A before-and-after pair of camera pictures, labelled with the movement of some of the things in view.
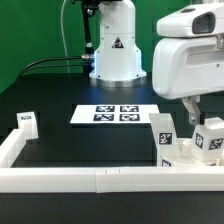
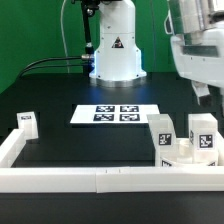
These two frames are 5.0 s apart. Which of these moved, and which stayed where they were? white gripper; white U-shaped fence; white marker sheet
Moved: white gripper
Stayed: white marker sheet; white U-shaped fence
